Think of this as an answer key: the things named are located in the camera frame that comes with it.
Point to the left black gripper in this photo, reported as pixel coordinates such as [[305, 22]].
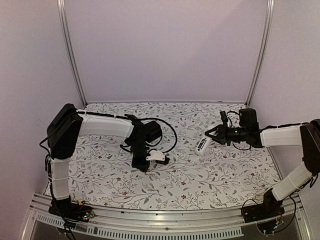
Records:
[[138, 164]]

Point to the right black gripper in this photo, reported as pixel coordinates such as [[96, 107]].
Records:
[[222, 133]]

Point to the white remote control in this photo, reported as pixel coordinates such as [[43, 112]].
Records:
[[202, 145]]

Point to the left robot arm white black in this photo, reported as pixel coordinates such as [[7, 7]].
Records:
[[71, 123]]

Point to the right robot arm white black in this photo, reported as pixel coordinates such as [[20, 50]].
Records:
[[305, 135]]

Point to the floral patterned table mat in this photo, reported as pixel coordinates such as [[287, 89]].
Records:
[[101, 173]]

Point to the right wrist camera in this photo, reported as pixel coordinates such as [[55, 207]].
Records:
[[224, 117]]

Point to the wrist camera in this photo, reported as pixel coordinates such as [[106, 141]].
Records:
[[158, 156], [224, 117]]

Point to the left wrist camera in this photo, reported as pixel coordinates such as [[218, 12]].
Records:
[[158, 156]]

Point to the front aluminium rail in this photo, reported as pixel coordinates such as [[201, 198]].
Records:
[[211, 224]]

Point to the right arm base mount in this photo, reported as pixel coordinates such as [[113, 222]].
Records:
[[262, 211]]

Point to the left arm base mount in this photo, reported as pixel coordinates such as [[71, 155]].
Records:
[[70, 211]]

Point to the left aluminium frame post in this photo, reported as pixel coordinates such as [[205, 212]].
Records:
[[61, 7]]

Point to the aluminium frame post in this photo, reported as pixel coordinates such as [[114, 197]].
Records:
[[262, 51], [61, 7]]

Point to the right aluminium frame post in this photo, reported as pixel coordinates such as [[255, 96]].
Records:
[[262, 51]]

